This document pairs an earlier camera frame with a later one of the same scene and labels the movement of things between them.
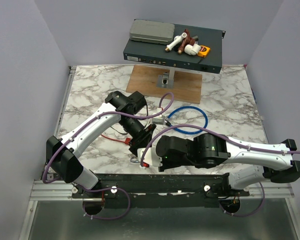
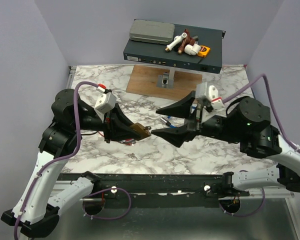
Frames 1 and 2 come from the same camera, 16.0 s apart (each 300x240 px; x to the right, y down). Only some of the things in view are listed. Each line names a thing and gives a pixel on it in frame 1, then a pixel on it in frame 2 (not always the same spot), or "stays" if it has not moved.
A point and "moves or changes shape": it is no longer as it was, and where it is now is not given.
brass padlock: [134, 159] moves or changes shape
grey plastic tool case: [151, 31] stays
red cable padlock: [127, 141] stays
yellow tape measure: [204, 51] stays
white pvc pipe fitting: [177, 40] stays
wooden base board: [188, 85] stays
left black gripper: [142, 139] -> [116, 126]
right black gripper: [164, 166] -> [183, 133]
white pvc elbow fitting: [192, 50] stays
